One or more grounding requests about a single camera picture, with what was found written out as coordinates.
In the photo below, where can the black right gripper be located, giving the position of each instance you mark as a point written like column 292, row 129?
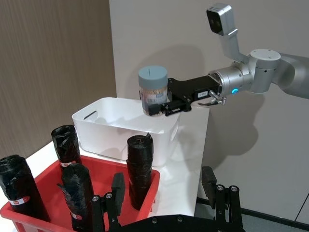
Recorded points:
column 190, row 87

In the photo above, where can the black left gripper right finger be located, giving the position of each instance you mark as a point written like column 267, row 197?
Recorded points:
column 209, row 186

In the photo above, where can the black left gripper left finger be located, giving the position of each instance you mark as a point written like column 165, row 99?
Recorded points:
column 117, row 191

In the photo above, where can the toothpick jar with grey-blue lid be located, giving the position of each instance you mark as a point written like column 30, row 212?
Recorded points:
column 152, row 79

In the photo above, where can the red plastic bin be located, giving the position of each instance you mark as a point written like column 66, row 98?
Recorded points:
column 101, row 178

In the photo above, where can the black garbage bag roll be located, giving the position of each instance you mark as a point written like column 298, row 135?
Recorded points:
column 140, row 169
column 77, row 193
column 19, row 183
column 65, row 145

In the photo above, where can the white plastic bin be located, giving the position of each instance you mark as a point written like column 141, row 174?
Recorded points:
column 120, row 130

